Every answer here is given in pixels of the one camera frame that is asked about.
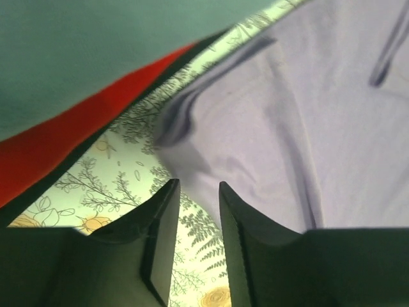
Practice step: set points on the folded teal t shirt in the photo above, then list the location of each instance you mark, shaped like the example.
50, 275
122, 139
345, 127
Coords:
54, 54

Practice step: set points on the folded black t shirt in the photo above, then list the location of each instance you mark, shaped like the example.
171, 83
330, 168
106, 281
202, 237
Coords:
96, 146

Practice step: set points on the purple t shirt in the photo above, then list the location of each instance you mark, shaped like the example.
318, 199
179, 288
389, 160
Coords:
307, 122

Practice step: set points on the folded red t shirt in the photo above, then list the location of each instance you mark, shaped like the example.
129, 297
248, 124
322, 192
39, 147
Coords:
31, 155

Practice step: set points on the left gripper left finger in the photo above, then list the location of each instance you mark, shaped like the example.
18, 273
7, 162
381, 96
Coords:
127, 262

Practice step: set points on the floral patterned table mat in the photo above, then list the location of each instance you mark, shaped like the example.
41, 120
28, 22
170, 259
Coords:
96, 192

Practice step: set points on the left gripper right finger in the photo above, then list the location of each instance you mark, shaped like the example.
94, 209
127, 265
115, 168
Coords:
271, 265

